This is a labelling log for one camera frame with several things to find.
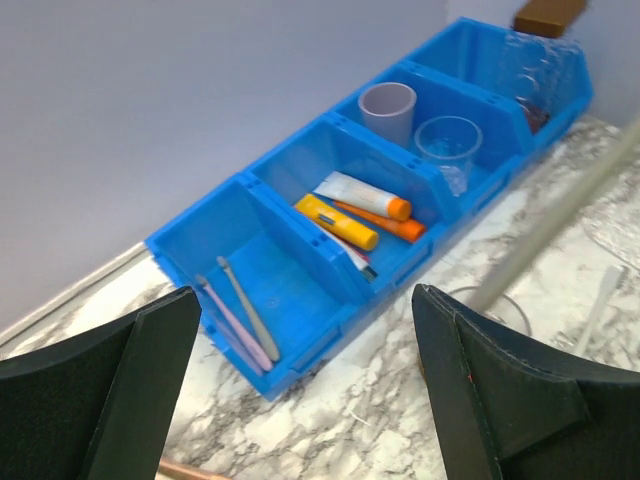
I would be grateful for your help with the pink toothbrush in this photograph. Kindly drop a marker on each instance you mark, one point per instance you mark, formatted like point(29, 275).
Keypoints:
point(254, 349)

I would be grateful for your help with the clear textured glass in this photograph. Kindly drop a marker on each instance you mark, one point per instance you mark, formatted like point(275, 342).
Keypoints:
point(606, 234)

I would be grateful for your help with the blue bin with jar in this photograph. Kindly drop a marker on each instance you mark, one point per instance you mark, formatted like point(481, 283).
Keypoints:
point(473, 52)

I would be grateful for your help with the peach desk organizer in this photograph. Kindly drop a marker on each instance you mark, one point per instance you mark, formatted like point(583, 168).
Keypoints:
point(179, 471)

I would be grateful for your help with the clear cup on tray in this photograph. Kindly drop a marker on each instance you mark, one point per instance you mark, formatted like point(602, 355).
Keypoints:
point(504, 311)

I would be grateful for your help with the brown wooden tray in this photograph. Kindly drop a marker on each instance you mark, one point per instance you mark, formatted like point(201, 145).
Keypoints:
point(421, 367)

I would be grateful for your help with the blue bin with cups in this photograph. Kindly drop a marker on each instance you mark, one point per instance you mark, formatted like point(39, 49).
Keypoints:
point(505, 147)

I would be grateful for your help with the blue bin with toothpastes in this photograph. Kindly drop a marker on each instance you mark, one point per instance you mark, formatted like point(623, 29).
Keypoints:
point(297, 166)

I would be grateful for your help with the clear jar brown lid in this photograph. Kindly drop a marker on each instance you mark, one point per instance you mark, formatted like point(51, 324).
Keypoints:
point(537, 49)

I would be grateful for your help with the lilac plastic cup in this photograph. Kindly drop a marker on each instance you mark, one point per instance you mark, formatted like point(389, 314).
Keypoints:
point(387, 109)

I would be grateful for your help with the grey toothbrush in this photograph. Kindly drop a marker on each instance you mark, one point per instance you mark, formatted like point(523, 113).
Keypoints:
point(264, 337)
point(561, 215)

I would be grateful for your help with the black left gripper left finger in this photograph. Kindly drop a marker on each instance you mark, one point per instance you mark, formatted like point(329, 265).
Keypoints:
point(98, 405)

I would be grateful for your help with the clear cup in bin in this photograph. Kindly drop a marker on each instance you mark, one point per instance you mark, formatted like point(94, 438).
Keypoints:
point(451, 143)

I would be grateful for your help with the white tube orange cap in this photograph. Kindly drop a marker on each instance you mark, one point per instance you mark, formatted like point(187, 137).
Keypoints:
point(349, 190)

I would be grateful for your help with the yellow toothpaste tube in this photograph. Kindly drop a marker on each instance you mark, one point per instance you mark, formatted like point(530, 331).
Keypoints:
point(341, 225)

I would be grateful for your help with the blue bin with toothbrushes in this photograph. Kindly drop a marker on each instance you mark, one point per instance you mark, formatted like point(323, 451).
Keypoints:
point(305, 290)

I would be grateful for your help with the brown item in bin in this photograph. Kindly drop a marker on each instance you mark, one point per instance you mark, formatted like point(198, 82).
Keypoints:
point(536, 117)

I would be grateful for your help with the white tube dark cap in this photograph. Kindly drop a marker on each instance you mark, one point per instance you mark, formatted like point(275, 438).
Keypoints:
point(358, 259)

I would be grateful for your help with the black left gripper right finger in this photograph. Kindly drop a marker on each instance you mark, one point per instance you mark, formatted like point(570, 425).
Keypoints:
point(507, 406)

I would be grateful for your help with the orange toothpaste tube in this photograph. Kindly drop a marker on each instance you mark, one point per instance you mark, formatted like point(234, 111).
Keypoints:
point(409, 230)

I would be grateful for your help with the white toothbrush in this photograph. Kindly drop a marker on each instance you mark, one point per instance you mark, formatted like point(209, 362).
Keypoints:
point(611, 281)

